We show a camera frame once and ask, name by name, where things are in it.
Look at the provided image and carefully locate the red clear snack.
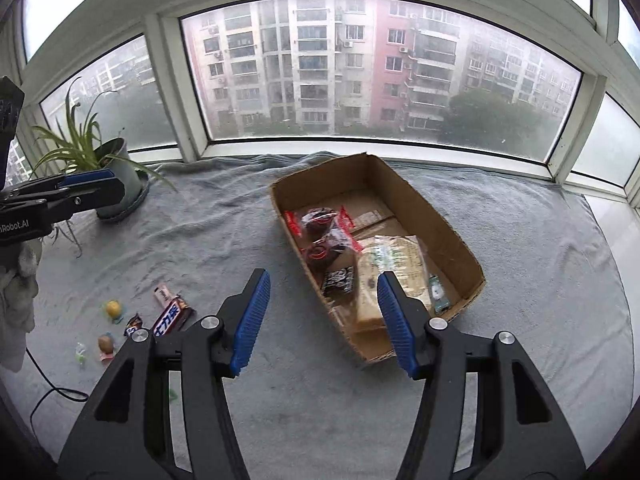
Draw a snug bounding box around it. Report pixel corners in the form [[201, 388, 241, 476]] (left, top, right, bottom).
[[284, 207, 355, 240]]

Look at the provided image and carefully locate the black cable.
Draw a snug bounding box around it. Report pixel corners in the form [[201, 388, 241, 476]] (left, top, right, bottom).
[[24, 346, 90, 436]]

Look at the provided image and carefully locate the brown ball candy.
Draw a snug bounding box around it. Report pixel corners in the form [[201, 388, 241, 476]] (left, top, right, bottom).
[[98, 333, 116, 362]]

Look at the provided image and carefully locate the Snickers bar Chinese label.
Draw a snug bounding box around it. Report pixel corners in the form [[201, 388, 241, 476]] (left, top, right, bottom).
[[151, 296, 195, 338]]

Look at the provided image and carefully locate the pink wrapped candy bar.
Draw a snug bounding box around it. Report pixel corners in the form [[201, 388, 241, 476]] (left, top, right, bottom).
[[153, 283, 174, 309]]

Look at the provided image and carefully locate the yellow ball candy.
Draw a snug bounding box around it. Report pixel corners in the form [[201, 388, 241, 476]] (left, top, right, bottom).
[[103, 300, 125, 324]]

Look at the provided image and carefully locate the cracker pack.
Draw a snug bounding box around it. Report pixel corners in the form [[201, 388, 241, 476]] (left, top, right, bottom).
[[352, 234, 435, 334]]

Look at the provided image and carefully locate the brown cardboard box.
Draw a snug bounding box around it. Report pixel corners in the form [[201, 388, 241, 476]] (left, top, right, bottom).
[[270, 154, 486, 364]]

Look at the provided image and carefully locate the small clear green candy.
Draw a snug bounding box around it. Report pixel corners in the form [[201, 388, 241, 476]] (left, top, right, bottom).
[[75, 342, 86, 366]]

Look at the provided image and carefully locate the Snickers bar English label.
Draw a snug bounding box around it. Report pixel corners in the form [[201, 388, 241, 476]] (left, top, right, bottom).
[[124, 313, 143, 337]]

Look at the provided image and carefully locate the small green candy packet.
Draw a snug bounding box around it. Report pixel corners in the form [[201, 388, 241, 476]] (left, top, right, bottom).
[[428, 274, 451, 315]]

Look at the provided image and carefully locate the black candy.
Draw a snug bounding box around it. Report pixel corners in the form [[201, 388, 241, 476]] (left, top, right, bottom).
[[321, 266, 355, 297]]

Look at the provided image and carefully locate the grey fleece blanket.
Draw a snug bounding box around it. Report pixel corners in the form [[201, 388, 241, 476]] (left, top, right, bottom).
[[1, 155, 634, 479]]

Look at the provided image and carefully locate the green potted spider plant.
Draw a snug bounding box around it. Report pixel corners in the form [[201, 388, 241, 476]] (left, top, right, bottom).
[[29, 77, 177, 258]]

